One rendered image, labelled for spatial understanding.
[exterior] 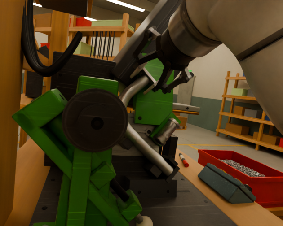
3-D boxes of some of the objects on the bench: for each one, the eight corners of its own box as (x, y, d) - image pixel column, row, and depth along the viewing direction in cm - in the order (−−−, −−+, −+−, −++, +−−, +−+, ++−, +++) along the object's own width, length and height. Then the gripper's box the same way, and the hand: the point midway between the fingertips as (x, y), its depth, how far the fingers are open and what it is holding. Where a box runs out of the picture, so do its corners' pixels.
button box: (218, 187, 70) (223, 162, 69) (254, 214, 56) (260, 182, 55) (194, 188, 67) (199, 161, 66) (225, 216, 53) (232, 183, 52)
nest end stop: (159, 178, 57) (170, 165, 59) (169, 183, 51) (180, 168, 53) (156, 176, 57) (167, 162, 59) (165, 180, 51) (177, 165, 53)
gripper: (231, 65, 37) (169, 100, 58) (169, -14, 35) (129, 51, 57) (209, 88, 34) (152, 115, 55) (140, 2, 32) (109, 64, 54)
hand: (144, 79), depth 53 cm, fingers open, 5 cm apart
